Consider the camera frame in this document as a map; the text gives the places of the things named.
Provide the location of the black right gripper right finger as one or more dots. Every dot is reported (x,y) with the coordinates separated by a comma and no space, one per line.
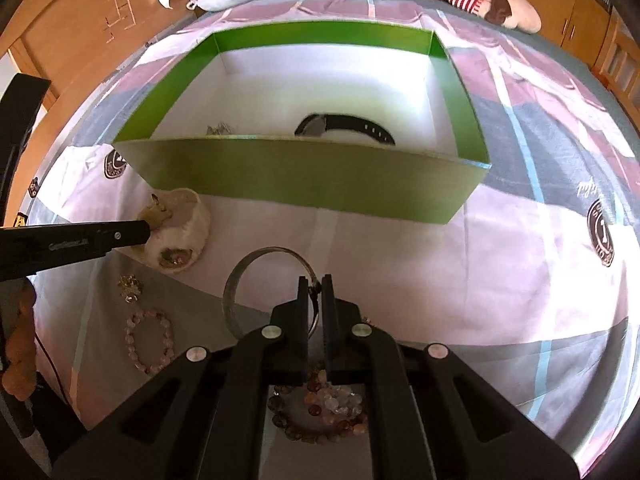
(356,352)

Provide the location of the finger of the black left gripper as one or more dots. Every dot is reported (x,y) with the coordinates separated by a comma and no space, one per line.
(30,249)

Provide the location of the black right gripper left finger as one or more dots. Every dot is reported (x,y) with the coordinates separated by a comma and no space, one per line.
(277,353)

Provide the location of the silver metal bangle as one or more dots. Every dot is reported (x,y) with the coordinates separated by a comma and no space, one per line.
(228,296)

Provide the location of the white plastic wristwatch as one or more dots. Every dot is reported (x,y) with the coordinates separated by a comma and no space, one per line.
(180,226)

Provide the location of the silver charm keychain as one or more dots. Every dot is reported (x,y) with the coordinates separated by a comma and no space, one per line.
(221,129)

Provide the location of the black wristwatch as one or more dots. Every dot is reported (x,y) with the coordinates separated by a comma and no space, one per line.
(315,125)

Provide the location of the left hand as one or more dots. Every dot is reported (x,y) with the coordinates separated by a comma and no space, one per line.
(20,377)

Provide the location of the gold flower brooch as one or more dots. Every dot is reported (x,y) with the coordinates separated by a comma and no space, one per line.
(130,288)

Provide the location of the wooden wardrobe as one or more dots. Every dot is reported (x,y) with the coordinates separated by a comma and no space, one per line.
(76,44)

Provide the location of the patterned pink grey bedsheet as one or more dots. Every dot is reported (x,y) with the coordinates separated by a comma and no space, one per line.
(534,282)

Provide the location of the green cardboard box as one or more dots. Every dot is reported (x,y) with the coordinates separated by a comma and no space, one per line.
(263,80)

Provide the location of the wooden cabinet with handles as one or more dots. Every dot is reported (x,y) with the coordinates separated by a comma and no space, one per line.
(577,26)

